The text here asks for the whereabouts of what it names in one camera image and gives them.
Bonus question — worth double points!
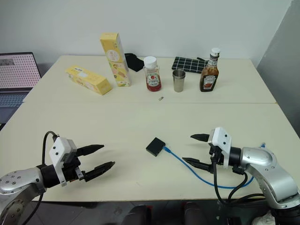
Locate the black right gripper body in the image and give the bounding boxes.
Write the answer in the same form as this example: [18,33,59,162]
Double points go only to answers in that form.
[208,142,225,173]

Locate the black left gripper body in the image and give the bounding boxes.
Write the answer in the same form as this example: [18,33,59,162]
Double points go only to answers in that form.
[61,153,87,183]

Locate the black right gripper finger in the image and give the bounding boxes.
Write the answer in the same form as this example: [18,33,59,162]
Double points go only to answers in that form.
[182,157,213,173]
[190,133,211,143]

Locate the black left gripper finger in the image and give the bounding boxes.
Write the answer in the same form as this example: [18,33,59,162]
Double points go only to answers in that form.
[75,144,105,158]
[84,161,116,182]

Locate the small black box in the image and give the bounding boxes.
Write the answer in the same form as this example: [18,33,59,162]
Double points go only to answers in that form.
[145,137,166,158]

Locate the dark rounded shape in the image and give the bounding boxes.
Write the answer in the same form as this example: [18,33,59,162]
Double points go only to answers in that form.
[126,204,156,225]
[183,202,210,225]

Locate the stacked steel cups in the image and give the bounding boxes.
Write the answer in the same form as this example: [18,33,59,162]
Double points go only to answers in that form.
[172,69,187,93]

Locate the brown sauce squeeze bottle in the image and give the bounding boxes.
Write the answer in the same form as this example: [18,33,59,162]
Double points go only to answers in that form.
[199,47,221,93]

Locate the short yellow carton box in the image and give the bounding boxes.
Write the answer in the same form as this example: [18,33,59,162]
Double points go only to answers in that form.
[64,65,113,96]

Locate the black white checked cloth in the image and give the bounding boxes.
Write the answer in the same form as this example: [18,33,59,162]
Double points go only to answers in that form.
[171,56,210,75]

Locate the small ketchup bottle white cap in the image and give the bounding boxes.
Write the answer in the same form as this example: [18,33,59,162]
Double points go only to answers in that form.
[142,56,163,93]

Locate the white crumpled object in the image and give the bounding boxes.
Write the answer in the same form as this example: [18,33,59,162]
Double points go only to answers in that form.
[254,210,280,225]

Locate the tall yellow carton box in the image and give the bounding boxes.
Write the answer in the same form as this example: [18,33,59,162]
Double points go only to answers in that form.
[99,32,132,88]

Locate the black fabric pouch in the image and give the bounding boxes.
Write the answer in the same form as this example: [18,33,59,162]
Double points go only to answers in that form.
[124,52,145,73]

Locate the open laptop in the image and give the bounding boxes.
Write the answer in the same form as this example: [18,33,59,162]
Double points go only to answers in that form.
[0,52,43,124]

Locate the blue cable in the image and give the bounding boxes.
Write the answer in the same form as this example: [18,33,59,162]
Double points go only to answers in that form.
[163,141,267,189]

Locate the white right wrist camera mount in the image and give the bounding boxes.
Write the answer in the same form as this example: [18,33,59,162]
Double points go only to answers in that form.
[208,127,233,169]

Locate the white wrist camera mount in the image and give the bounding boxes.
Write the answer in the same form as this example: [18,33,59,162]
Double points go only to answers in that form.
[208,127,233,169]
[49,136,78,187]

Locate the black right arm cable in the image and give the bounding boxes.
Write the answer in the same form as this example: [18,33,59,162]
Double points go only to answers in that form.
[210,160,267,207]

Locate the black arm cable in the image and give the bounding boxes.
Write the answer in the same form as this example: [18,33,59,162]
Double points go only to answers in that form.
[22,131,60,225]
[210,160,267,207]

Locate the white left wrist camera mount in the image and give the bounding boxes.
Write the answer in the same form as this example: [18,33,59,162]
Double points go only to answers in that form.
[49,136,78,187]

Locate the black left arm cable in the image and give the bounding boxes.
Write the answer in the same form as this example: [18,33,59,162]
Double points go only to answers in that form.
[22,131,60,225]

